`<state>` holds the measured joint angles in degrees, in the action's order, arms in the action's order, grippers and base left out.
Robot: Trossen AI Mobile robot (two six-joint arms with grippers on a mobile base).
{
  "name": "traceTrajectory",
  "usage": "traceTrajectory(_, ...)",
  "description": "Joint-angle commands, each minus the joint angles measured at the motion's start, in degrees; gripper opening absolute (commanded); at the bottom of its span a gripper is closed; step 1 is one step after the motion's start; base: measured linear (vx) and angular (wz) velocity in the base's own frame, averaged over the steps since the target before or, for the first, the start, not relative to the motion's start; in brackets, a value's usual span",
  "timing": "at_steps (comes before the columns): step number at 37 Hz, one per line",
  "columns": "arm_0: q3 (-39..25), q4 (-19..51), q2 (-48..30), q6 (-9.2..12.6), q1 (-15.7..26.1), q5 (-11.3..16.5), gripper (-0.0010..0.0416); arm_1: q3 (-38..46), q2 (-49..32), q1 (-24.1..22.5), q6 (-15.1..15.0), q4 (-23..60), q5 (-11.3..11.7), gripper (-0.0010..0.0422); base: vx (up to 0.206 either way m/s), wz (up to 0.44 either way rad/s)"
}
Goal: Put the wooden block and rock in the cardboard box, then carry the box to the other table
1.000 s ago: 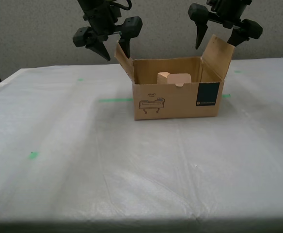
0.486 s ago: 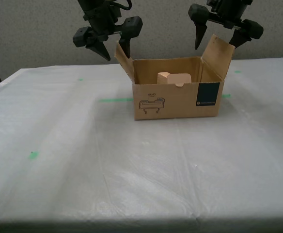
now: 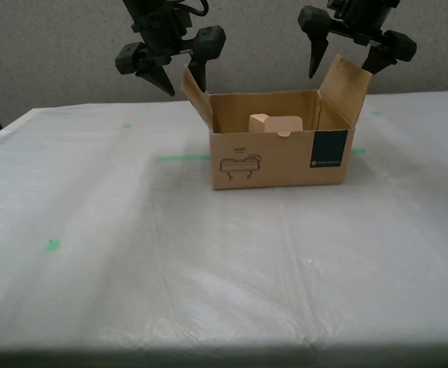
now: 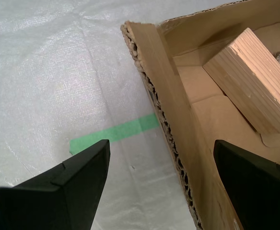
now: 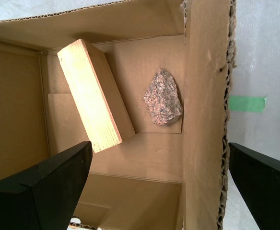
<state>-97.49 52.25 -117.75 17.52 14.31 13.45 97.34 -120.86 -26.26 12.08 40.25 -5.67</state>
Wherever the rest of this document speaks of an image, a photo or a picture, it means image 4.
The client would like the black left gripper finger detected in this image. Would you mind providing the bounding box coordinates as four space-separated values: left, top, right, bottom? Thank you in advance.
0 139 111 230
213 139 280 230

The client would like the light wooden block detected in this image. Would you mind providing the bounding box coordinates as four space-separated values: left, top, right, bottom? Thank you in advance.
202 27 280 135

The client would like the brown cardboard box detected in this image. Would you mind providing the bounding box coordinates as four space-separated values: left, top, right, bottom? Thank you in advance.
120 0 280 230

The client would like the long green tape strip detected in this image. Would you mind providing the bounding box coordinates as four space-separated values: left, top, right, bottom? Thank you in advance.
69 113 160 157

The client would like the white plastic table cover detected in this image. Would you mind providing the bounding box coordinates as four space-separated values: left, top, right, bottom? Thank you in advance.
0 0 203 230

